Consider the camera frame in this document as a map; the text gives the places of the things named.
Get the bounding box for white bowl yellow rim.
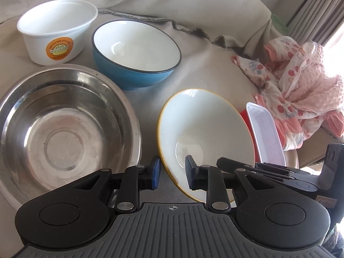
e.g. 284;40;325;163
157;89;255;202

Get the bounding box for grey curtain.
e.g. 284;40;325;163
289;0;343;45

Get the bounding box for blue ceramic bowl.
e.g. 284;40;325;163
92;20;182;90

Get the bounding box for red white foil tray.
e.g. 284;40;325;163
240;103;286;167

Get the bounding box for white paper bowl orange sticker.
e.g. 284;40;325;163
17;0;98;66

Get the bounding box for stainless steel bowl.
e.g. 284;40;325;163
1;64;142;209

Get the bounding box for pink floral baby clothes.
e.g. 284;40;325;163
232;36;343;151

